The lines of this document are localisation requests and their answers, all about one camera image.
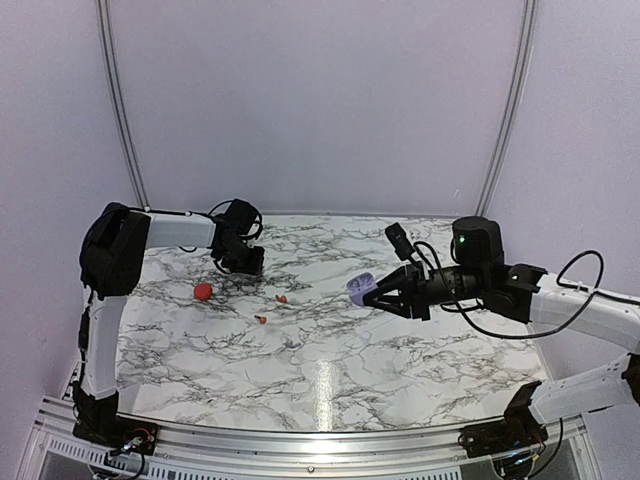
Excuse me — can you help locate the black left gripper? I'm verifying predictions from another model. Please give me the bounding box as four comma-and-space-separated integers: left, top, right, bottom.
217, 239, 264, 275

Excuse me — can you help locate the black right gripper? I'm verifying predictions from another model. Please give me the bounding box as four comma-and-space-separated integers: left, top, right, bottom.
364, 260, 488, 321

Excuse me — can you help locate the purple charging case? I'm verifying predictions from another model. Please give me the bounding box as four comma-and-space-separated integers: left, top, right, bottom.
347, 272, 377, 306

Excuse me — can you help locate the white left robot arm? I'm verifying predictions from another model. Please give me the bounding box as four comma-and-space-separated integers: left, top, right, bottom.
74, 199, 264, 445

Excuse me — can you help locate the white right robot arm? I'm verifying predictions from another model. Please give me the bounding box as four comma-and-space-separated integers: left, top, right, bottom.
347, 216, 639, 448

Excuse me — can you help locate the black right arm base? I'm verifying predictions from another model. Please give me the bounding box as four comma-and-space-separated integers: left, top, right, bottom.
458, 381, 548, 458

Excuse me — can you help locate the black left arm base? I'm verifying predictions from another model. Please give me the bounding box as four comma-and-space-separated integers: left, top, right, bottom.
73, 381, 159, 455

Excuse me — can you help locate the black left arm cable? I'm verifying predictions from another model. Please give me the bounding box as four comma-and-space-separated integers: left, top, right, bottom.
179, 199, 265, 274

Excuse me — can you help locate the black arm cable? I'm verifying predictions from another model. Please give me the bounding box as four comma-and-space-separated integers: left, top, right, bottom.
409, 240, 606, 340
179, 199, 265, 274

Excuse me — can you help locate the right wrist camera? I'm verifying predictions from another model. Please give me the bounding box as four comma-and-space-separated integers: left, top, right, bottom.
384, 222, 415, 261

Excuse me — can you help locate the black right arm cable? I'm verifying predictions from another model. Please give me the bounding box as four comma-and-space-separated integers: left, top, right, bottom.
409, 240, 606, 340

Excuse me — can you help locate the aluminium front rail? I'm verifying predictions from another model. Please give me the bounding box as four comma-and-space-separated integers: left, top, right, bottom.
29, 399, 591, 480

